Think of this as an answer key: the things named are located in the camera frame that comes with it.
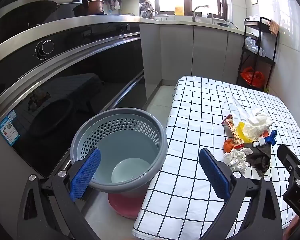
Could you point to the black oven knob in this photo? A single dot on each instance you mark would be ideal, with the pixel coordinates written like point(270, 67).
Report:
point(45, 48)
point(127, 27)

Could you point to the clear plastic bag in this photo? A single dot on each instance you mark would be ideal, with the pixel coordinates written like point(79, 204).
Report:
point(252, 45)

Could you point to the yellow box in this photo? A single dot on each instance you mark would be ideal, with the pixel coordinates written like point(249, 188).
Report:
point(179, 10)

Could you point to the white crumpled tissue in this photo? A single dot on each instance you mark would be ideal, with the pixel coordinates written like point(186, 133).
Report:
point(257, 123)

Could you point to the crumpled white paper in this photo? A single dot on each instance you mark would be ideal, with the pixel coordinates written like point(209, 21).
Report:
point(236, 158)

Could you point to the black metal shelf rack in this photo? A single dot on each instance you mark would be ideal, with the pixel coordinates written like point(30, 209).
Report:
point(271, 60)

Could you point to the red cream snack wrapper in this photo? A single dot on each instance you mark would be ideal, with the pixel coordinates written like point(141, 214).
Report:
point(232, 128)

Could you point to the white black checked tablecloth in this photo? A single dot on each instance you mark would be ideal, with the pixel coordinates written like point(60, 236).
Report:
point(190, 120)

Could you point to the dish drying rack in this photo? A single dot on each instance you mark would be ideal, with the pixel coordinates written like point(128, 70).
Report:
point(147, 5)

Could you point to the blue energy label sticker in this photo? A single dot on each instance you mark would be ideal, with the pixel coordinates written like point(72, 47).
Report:
point(8, 128)

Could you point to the black built-in oven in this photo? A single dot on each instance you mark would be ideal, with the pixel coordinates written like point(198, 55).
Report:
point(77, 80)

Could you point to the clear plastic cup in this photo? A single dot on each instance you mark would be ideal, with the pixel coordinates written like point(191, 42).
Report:
point(231, 105)

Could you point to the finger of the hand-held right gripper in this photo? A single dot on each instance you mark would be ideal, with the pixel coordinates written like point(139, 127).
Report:
point(291, 161)

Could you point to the checked kitchen cloth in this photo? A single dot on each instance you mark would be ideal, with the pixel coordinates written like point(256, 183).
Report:
point(273, 27)

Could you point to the wall socket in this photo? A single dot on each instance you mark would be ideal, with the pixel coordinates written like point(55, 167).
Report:
point(254, 0)

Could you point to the dark cloth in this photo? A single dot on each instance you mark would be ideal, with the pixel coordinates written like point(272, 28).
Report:
point(261, 155)

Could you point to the grey perforated plastic basket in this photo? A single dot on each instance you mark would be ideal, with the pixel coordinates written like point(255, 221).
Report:
point(130, 140)

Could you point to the metal faucet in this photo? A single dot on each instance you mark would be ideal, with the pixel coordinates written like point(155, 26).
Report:
point(197, 10)

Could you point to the blue and white plastic item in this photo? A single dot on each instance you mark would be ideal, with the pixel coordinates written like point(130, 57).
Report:
point(272, 136)

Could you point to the red round stool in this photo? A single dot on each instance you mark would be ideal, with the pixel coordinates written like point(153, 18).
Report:
point(125, 205)

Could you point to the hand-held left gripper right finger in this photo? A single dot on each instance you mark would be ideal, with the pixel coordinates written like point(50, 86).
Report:
point(215, 172)

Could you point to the copper pot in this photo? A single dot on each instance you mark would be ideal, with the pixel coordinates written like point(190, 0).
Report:
point(93, 5)

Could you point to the grey kitchen cabinets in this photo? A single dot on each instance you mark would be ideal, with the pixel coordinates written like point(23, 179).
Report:
point(190, 50)

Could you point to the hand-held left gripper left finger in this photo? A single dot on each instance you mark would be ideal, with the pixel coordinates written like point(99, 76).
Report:
point(86, 172)

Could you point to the orange peel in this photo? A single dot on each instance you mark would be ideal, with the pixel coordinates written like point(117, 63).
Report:
point(228, 145)

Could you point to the red plastic bag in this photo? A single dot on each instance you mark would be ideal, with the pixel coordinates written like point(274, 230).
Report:
point(252, 77)

